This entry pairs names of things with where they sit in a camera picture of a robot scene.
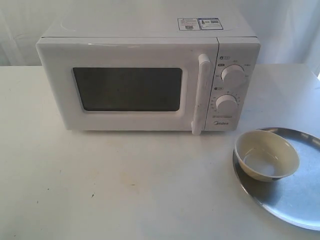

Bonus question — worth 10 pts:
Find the blue energy label sticker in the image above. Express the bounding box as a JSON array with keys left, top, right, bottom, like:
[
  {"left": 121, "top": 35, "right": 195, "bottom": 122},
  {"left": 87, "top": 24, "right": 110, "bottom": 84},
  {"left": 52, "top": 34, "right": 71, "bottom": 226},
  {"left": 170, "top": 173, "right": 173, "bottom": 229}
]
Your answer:
[{"left": 197, "top": 17, "right": 224, "bottom": 31}]

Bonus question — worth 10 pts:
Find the round stainless steel tray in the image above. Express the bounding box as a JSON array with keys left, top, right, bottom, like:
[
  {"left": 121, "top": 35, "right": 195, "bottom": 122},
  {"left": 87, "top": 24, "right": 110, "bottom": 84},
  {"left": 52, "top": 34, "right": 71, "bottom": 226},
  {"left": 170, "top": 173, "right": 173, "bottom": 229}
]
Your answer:
[{"left": 233, "top": 127, "right": 320, "bottom": 231}]

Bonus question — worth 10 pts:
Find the cream ceramic bowl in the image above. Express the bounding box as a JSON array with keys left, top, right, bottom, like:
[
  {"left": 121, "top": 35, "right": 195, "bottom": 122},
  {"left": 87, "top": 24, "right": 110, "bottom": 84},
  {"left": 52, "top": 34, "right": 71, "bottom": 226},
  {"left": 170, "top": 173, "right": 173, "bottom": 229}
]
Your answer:
[{"left": 234, "top": 130, "right": 300, "bottom": 182}]

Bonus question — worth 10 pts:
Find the white warning label sticker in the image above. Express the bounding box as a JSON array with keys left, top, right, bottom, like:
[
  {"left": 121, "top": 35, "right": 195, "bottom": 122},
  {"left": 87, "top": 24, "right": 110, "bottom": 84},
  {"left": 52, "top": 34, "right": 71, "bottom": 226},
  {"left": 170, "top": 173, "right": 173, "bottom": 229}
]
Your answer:
[{"left": 177, "top": 18, "right": 201, "bottom": 31}]

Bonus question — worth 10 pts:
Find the white control knob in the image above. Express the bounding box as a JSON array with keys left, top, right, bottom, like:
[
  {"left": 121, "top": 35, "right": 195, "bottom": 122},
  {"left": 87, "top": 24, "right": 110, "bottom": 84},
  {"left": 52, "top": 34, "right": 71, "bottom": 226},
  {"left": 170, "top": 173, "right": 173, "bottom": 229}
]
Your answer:
[
  {"left": 215, "top": 94, "right": 238, "bottom": 114},
  {"left": 221, "top": 64, "right": 246, "bottom": 88}
]

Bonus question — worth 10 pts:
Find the white microwave oven body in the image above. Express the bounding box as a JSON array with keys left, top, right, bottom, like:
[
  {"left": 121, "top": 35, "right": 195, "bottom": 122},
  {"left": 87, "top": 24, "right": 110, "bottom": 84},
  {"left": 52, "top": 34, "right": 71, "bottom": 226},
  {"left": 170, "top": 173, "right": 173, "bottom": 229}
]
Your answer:
[{"left": 39, "top": 8, "right": 261, "bottom": 134}]

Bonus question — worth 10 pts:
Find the upper white control knob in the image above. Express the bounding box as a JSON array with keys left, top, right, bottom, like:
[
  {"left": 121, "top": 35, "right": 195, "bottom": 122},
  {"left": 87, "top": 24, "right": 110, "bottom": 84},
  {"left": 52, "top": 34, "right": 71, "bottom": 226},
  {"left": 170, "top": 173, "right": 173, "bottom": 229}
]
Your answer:
[{"left": 221, "top": 64, "right": 246, "bottom": 88}]

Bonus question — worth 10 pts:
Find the lower white control knob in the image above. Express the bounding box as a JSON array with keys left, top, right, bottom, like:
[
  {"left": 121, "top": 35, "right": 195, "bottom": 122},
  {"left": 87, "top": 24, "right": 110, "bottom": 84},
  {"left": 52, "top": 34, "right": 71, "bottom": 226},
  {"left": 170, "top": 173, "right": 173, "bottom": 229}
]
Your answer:
[{"left": 215, "top": 94, "right": 238, "bottom": 114}]

